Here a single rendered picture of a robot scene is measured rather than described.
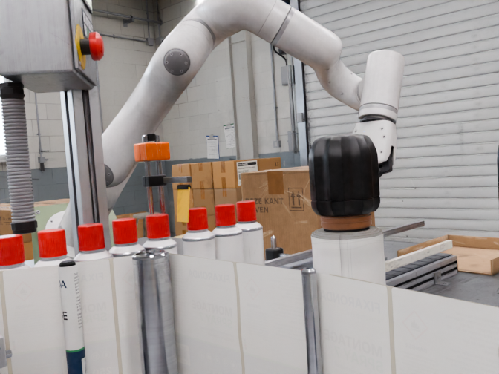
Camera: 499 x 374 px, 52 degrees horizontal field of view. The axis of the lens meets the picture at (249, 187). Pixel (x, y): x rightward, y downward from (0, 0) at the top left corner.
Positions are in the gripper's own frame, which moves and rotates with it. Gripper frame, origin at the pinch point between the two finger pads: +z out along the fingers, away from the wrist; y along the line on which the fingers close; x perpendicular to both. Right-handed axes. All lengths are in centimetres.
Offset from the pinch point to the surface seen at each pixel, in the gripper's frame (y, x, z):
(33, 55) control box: -2, -73, 1
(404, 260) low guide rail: 4.2, 12.0, 13.2
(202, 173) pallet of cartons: -320, 190, -66
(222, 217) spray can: 1.3, -39.5, 14.8
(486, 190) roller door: -130, 363, -94
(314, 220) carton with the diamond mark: -16.2, 3.6, 6.8
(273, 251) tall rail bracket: -8.4, -16.6, 17.3
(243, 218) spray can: 0.6, -34.4, 14.0
